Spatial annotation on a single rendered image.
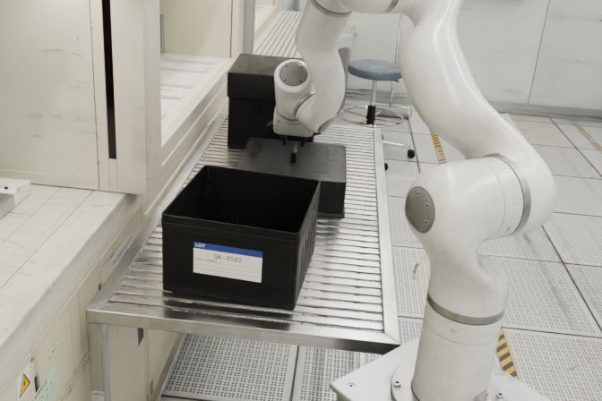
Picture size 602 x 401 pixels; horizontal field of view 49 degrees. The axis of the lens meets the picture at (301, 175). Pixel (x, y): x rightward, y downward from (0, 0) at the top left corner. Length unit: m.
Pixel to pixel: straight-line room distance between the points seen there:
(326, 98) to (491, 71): 4.35
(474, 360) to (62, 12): 1.03
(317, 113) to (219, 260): 0.38
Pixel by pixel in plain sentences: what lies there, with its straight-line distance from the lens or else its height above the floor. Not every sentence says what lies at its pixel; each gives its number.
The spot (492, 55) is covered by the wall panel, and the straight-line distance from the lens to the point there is 5.65.
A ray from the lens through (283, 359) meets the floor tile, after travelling 2.44.
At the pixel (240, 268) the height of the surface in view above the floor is 0.84.
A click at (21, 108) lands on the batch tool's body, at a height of 1.05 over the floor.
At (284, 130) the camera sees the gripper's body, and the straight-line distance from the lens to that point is 1.62.
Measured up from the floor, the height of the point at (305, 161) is 0.86.
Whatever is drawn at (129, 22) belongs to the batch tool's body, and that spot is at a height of 1.25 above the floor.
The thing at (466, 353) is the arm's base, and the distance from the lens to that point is 1.06.
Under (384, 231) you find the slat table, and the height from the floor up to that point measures 0.76.
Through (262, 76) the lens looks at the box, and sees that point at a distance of 2.04.
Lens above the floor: 1.50
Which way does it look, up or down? 22 degrees down
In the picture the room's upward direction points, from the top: 4 degrees clockwise
